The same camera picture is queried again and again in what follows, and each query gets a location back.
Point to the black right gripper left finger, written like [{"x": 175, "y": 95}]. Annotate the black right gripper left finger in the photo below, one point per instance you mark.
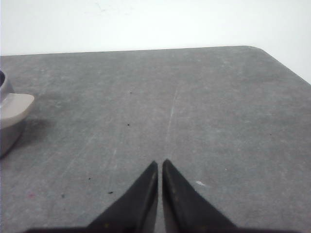
[{"x": 133, "y": 212}]

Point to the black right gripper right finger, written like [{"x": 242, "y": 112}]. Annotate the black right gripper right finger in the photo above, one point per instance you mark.
[{"x": 185, "y": 210}]

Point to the stainless steel steamer pot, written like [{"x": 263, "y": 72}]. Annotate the stainless steel steamer pot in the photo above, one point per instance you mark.
[{"x": 14, "y": 108}]

